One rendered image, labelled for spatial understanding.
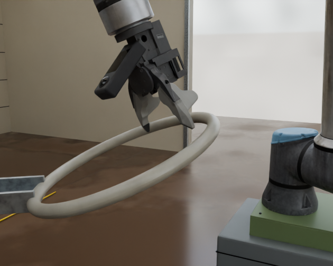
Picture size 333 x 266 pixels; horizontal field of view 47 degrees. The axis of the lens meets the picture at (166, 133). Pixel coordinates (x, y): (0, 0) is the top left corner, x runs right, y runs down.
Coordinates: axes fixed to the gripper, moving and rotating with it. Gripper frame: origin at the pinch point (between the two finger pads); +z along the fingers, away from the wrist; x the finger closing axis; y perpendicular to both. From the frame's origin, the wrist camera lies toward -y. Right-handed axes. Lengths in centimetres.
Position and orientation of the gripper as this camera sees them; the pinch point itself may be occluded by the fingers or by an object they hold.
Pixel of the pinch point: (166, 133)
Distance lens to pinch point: 72.3
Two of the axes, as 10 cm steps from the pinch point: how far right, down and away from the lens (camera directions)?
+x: -5.7, 0.3, 8.2
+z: 3.8, 9.0, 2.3
